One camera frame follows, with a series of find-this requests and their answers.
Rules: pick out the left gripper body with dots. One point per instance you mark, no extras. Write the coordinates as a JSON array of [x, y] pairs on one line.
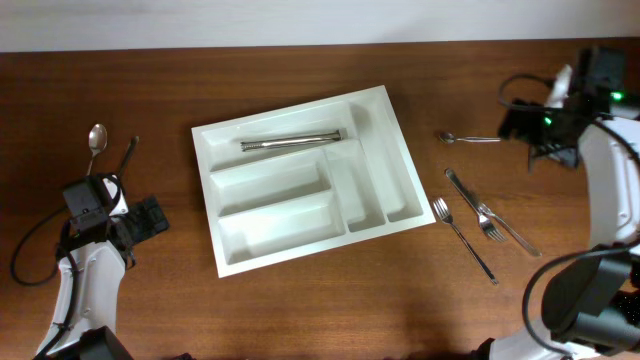
[[146, 223]]

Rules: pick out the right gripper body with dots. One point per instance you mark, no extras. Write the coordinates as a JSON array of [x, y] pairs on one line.
[[539, 131]]

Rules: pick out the silver spoon far left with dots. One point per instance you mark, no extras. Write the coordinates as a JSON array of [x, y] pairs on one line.
[[97, 142]]

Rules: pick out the small silver teaspoon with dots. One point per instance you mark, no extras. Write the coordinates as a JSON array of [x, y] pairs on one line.
[[449, 138]]

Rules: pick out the white plastic cutlery tray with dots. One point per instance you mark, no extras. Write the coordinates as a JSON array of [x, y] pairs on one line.
[[273, 205]]

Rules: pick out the silver spoon dark handle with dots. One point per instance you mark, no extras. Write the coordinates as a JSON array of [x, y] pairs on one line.
[[127, 156]]

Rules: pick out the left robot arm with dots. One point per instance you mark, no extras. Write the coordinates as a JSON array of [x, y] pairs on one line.
[[95, 250]]

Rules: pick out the silver fork short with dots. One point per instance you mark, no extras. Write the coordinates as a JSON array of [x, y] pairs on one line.
[[484, 222]]

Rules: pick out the silver fork long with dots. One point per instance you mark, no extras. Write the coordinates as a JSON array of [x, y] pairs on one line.
[[446, 217]]

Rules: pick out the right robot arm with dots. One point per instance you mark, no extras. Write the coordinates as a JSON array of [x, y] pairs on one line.
[[585, 304]]

